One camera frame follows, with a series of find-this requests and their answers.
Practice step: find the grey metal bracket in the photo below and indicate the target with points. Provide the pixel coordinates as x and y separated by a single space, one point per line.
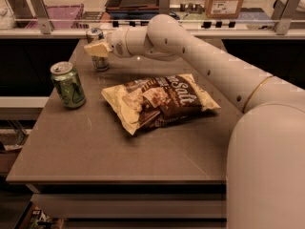
41 14
283 15
164 6

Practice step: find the purple plastic crate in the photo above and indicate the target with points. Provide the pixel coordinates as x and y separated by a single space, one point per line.
65 16

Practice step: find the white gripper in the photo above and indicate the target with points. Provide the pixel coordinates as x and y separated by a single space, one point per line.
116 44

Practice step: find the green soda can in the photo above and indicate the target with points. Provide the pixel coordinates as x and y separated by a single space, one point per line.
66 81

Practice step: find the brown cardboard box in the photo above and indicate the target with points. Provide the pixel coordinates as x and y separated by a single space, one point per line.
223 8

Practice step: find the blue silver redbull can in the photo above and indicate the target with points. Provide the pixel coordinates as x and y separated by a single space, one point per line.
101 64

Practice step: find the grey metal bracket right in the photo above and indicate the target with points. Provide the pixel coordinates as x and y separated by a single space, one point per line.
283 15

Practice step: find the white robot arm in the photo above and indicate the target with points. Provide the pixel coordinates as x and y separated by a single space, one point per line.
266 154

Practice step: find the grey metal bracket centre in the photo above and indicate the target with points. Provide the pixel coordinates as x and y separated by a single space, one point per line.
164 6

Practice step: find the grey metal bracket left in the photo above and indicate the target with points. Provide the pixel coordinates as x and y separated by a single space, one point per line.
41 14

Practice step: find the brown yellow chip bag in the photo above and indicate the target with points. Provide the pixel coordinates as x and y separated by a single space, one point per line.
157 101

